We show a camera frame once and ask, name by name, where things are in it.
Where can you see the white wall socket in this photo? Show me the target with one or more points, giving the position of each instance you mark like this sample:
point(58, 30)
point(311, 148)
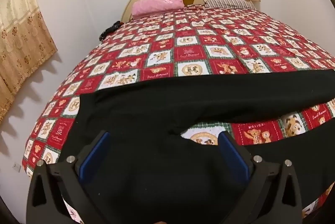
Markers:
point(17, 167)

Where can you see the red patchwork printed bedspread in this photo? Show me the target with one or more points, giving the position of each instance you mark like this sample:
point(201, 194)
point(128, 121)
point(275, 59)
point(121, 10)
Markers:
point(188, 53)

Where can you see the striped pillow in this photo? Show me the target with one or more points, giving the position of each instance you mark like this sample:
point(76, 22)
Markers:
point(227, 2)

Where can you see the pink folded blanket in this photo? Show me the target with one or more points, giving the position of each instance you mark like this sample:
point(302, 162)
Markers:
point(157, 2)

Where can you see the black and red object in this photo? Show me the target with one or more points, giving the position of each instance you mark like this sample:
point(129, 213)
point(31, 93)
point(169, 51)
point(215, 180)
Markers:
point(111, 29)

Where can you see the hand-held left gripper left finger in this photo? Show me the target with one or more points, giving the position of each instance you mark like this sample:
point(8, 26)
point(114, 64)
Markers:
point(94, 158)

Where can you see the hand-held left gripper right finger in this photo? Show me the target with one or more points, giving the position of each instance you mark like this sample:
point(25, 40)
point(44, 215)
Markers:
point(233, 158)

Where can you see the black pants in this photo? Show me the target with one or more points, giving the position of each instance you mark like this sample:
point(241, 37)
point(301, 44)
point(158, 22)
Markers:
point(157, 108)

